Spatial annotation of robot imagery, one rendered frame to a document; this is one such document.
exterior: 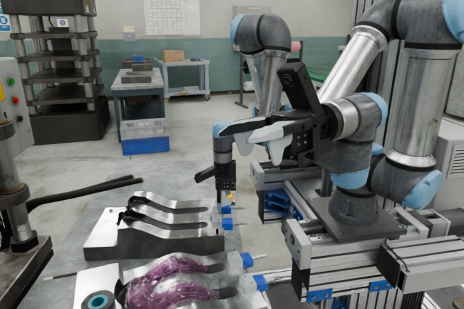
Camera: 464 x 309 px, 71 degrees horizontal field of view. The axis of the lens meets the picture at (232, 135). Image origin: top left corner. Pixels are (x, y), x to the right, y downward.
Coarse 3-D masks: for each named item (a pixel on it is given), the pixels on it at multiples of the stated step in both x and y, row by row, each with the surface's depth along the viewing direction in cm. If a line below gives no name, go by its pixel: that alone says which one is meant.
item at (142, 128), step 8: (128, 120) 440; (136, 120) 442; (144, 120) 445; (152, 120) 448; (160, 120) 451; (120, 128) 405; (128, 128) 442; (136, 128) 408; (144, 128) 411; (152, 128) 412; (160, 128) 416; (128, 136) 408; (136, 136) 411; (144, 136) 414; (152, 136) 416; (160, 136) 419
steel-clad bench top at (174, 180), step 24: (120, 168) 190; (144, 168) 190; (168, 168) 190; (192, 168) 190; (120, 192) 163; (168, 192) 163; (192, 192) 163; (216, 192) 163; (96, 216) 143; (72, 240) 127; (240, 240) 127; (48, 264) 114; (72, 264) 114; (96, 264) 114; (120, 264) 114; (144, 264) 114; (48, 288) 104; (72, 288) 104
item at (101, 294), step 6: (90, 294) 83; (96, 294) 83; (102, 294) 83; (108, 294) 83; (84, 300) 82; (90, 300) 82; (96, 300) 82; (102, 300) 83; (108, 300) 82; (114, 300) 82; (84, 306) 80; (90, 306) 80; (96, 306) 83; (102, 306) 80; (108, 306) 80; (114, 306) 82
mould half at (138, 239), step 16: (144, 192) 135; (144, 208) 125; (96, 224) 127; (112, 224) 127; (128, 224) 114; (144, 224) 116; (208, 224) 122; (96, 240) 117; (112, 240) 117; (128, 240) 114; (144, 240) 114; (160, 240) 115; (176, 240) 115; (192, 240) 115; (208, 240) 116; (96, 256) 115; (112, 256) 116; (128, 256) 116; (144, 256) 117; (160, 256) 117
